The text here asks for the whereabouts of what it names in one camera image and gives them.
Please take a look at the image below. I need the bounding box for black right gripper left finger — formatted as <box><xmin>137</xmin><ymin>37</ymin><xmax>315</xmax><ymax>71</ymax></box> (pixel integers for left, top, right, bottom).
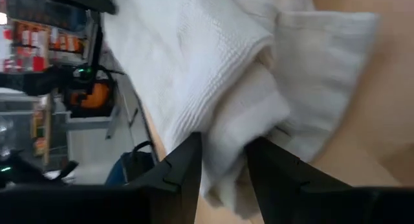
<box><xmin>0</xmin><ymin>131</ymin><xmax>203</xmax><ymax>224</ymax></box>

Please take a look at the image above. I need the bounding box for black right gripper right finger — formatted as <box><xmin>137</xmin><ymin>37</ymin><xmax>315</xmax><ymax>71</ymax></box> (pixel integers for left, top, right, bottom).
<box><xmin>246</xmin><ymin>136</ymin><xmax>414</xmax><ymax>224</ymax></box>

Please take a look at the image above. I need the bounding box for white waffle towel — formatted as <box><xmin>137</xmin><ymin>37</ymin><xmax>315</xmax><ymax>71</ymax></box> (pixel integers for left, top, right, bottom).
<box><xmin>102</xmin><ymin>0</ymin><xmax>380</xmax><ymax>220</ymax></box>

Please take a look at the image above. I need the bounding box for shelf with red items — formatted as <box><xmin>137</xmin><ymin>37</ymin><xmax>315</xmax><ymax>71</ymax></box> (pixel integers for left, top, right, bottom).
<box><xmin>0</xmin><ymin>18</ymin><xmax>88</xmax><ymax>74</ymax></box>

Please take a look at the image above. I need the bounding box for black machine green light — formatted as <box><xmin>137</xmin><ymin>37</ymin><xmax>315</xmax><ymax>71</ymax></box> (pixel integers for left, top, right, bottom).
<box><xmin>0</xmin><ymin>149</ymin><xmax>80</xmax><ymax>188</ymax></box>

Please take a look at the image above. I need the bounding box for orange and black machine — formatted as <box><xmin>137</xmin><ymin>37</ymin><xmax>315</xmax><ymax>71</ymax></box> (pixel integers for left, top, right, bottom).
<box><xmin>63</xmin><ymin>81</ymin><xmax>116</xmax><ymax>118</ymax></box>

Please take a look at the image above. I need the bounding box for blue bag black handle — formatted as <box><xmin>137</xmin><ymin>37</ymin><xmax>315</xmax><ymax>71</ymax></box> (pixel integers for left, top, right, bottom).
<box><xmin>103</xmin><ymin>140</ymin><xmax>158</xmax><ymax>186</ymax></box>

